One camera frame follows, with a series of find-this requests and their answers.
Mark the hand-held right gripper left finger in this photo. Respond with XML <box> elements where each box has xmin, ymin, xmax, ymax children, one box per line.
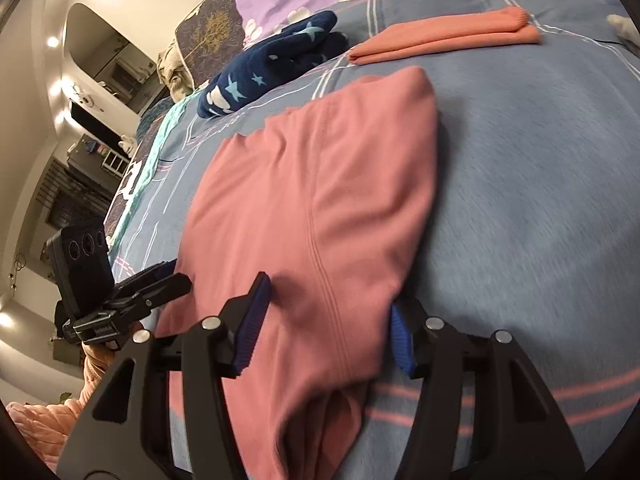
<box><xmin>56</xmin><ymin>272</ymin><xmax>273</xmax><ymax>480</ymax></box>

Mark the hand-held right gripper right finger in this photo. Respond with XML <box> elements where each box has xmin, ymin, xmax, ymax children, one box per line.
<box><xmin>390</xmin><ymin>299</ymin><xmax>587</xmax><ymax>480</ymax></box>

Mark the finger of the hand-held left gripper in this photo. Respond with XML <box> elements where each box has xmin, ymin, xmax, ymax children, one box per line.
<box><xmin>116</xmin><ymin>259</ymin><xmax>179</xmax><ymax>295</ymax></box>
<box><xmin>107</xmin><ymin>274</ymin><xmax>193</xmax><ymax>317</ymax></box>

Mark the pink garment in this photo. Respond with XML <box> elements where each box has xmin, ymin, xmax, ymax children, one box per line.
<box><xmin>155</xmin><ymin>66</ymin><xmax>441</xmax><ymax>480</ymax></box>

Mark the person's left forearm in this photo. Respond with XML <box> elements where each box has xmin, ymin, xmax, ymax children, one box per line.
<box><xmin>80</xmin><ymin>322</ymin><xmax>143</xmax><ymax>413</ymax></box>

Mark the dark cabinet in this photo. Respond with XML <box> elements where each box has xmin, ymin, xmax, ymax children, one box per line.
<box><xmin>42</xmin><ymin>145</ymin><xmax>128</xmax><ymax>231</ymax></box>

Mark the teal blanket trim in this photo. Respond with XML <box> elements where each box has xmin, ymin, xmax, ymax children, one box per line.
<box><xmin>107</xmin><ymin>92</ymin><xmax>201</xmax><ymax>261</ymax></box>

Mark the black television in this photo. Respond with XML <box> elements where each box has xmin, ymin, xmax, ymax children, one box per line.
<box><xmin>69</xmin><ymin>99</ymin><xmax>132</xmax><ymax>148</ymax></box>

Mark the beige patterned cloth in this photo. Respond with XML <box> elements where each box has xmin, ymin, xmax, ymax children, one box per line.
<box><xmin>156</xmin><ymin>42</ymin><xmax>197</xmax><ymax>103</ymax></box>

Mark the blue plaid bed sheet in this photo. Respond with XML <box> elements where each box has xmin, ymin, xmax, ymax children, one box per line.
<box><xmin>107</xmin><ymin>0</ymin><xmax>640</xmax><ymax>480</ymax></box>

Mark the navy star print garment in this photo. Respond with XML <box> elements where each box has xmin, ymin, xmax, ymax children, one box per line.
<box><xmin>196</xmin><ymin>10</ymin><xmax>348</xmax><ymax>120</ymax></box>

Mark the dark tree print pillow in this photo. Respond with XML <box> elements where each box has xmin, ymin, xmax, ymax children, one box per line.
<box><xmin>174</xmin><ymin>0</ymin><xmax>247</xmax><ymax>88</ymax></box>

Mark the orange folded garment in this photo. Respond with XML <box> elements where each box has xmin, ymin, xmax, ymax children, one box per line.
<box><xmin>346</xmin><ymin>5</ymin><xmax>543</xmax><ymax>66</ymax></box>

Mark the arched wall mirror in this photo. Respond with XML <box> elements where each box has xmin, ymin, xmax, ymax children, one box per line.
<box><xmin>64</xmin><ymin>2</ymin><xmax>157</xmax><ymax>111</ymax></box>

